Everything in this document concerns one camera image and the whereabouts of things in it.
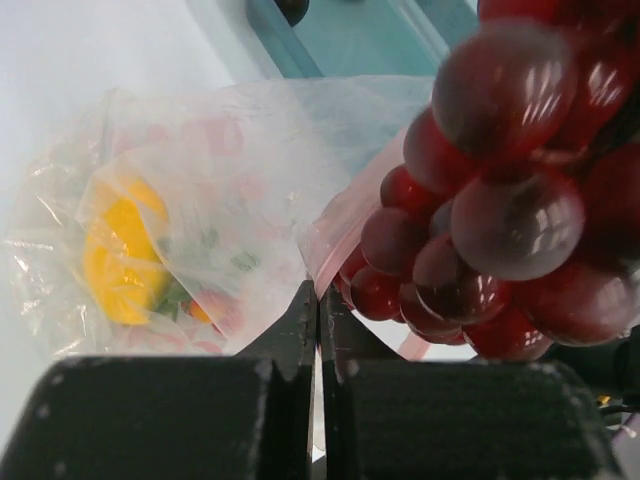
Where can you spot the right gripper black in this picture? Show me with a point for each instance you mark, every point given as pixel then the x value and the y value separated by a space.
pixel 620 380

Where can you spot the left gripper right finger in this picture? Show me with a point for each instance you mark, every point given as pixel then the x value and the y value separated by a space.
pixel 388 417

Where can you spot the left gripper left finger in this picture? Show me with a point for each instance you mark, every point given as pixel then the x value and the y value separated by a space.
pixel 246 416

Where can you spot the red cherries with green leaves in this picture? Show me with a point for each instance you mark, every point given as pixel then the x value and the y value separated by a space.
pixel 207 280

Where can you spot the purple grape bunch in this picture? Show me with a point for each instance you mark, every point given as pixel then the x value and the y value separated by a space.
pixel 512 222

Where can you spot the yellow mango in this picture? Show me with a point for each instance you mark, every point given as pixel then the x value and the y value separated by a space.
pixel 122 270

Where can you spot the clear zip bag red dots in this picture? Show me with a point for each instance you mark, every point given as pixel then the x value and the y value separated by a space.
pixel 288 168

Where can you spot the teal transparent plastic tray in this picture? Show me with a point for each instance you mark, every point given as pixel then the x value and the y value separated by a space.
pixel 353 38

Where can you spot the dark brown round fruit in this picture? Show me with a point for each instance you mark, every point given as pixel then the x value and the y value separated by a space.
pixel 293 10

